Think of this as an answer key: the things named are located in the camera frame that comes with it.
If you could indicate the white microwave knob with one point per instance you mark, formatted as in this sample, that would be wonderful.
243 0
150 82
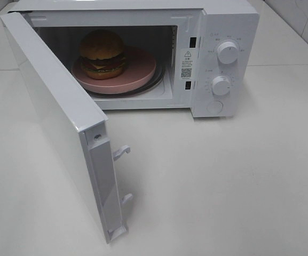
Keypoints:
220 85
227 51

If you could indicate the upper white microwave knob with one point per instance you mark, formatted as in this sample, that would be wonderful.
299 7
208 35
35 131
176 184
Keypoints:
227 51

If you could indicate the toy hamburger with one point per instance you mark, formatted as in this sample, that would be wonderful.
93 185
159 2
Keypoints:
102 54

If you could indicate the lower white microwave knob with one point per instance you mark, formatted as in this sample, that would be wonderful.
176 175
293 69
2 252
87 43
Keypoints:
220 85

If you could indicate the round white door button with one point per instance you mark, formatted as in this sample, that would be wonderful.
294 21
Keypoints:
214 108

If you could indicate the glass microwave turntable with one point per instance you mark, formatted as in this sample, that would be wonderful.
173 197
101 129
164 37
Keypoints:
152 83

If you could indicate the pink round plate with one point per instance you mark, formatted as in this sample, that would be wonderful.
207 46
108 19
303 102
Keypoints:
140 67

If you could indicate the white microwave door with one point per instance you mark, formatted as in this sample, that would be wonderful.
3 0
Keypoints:
73 123

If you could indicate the white microwave oven body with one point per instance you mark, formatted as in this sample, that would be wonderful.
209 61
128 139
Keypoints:
181 35

